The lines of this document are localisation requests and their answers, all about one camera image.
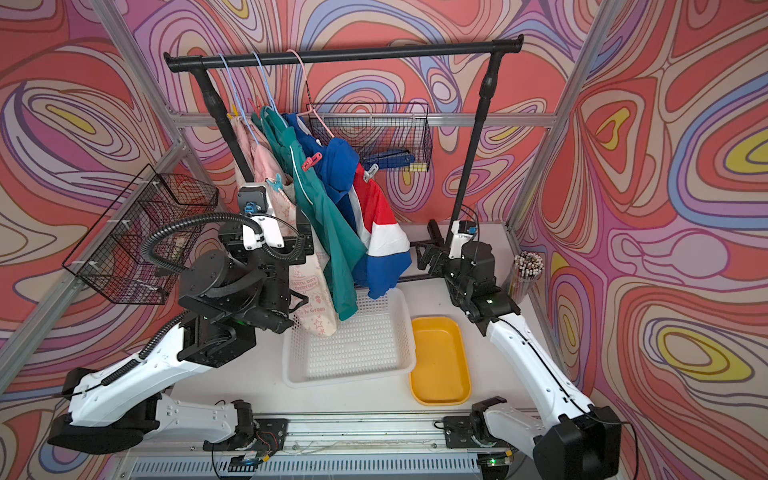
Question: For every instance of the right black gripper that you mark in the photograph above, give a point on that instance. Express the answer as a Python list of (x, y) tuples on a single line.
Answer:
[(441, 256)]

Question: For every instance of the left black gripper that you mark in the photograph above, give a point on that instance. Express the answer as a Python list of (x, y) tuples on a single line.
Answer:
[(295, 245)]

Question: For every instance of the pink printed jacket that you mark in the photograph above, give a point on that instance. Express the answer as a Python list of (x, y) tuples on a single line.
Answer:
[(318, 316)]

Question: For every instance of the teal clothespin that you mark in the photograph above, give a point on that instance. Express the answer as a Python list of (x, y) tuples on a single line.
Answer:
[(276, 184)]

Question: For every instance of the light blue hanger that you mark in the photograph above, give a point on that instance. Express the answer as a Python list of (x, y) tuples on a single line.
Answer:
[(238, 105)]

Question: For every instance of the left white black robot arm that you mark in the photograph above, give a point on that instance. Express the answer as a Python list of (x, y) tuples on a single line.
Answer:
[(225, 303)]

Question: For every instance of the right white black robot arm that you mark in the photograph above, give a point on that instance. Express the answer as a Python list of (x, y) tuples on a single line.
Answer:
[(570, 438)]

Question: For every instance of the pink hanger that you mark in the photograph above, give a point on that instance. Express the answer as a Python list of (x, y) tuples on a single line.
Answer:
[(310, 109)]

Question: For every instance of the green jacket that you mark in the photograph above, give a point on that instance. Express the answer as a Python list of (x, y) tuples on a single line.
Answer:
[(336, 236)]

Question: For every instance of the cup of coloured pencils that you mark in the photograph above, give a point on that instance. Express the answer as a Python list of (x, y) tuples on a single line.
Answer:
[(526, 268)]

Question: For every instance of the blue red white jacket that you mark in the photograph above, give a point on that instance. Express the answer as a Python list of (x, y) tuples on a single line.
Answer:
[(363, 205)]

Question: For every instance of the white grey clothespin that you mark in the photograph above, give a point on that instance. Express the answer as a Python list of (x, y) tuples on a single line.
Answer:
[(370, 173)]

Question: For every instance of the yellow plastic tray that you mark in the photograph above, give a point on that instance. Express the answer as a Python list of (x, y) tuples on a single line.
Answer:
[(441, 376)]

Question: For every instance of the white perforated plastic basket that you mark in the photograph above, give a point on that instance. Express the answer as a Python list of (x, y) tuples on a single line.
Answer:
[(376, 342)]

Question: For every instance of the blue brush in basket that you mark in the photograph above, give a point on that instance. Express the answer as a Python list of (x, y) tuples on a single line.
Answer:
[(392, 159)]

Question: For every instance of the black clothes rack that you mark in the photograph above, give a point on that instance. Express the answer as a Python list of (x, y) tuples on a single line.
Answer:
[(199, 66)]

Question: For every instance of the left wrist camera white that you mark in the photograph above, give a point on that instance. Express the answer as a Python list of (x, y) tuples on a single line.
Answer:
[(255, 203)]

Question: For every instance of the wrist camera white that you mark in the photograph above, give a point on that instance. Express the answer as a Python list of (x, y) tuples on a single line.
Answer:
[(255, 203), (463, 231)]

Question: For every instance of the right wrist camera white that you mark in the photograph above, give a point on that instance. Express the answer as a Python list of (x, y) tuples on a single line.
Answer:
[(463, 231)]

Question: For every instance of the black wire basket back wall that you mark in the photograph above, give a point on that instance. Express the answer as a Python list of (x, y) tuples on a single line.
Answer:
[(373, 127)]

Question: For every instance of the black wire basket wall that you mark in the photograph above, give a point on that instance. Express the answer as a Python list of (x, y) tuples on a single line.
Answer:
[(373, 127), (108, 257)]

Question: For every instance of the black wire basket left wall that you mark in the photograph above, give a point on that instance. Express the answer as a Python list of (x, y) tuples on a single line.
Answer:
[(108, 257)]

